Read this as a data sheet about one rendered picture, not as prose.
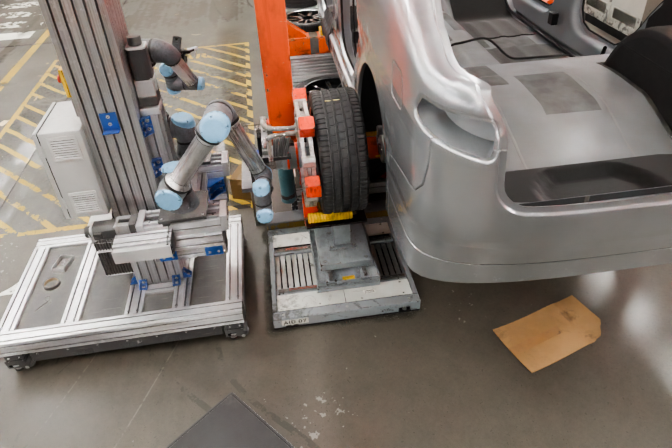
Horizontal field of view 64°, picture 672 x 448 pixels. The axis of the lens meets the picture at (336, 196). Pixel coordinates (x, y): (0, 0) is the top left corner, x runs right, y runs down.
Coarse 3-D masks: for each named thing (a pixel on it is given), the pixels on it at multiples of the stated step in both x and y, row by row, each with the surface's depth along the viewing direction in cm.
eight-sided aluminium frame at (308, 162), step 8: (296, 104) 275; (304, 104) 275; (296, 112) 268; (304, 112) 271; (312, 144) 260; (304, 152) 259; (312, 152) 259; (304, 160) 258; (312, 160) 259; (304, 168) 260; (312, 168) 261; (304, 176) 262; (304, 184) 270; (304, 192) 298; (304, 200) 292; (312, 200) 272
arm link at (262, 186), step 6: (258, 180) 239; (264, 180) 239; (258, 186) 236; (264, 186) 236; (270, 186) 244; (258, 192) 236; (264, 192) 237; (270, 192) 242; (258, 198) 238; (264, 198) 239; (270, 198) 242; (258, 204) 241; (264, 204) 240; (270, 204) 243
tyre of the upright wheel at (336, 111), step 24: (312, 96) 269; (336, 96) 267; (336, 120) 258; (360, 120) 258; (336, 144) 255; (360, 144) 256; (336, 168) 257; (360, 168) 258; (336, 192) 264; (360, 192) 266
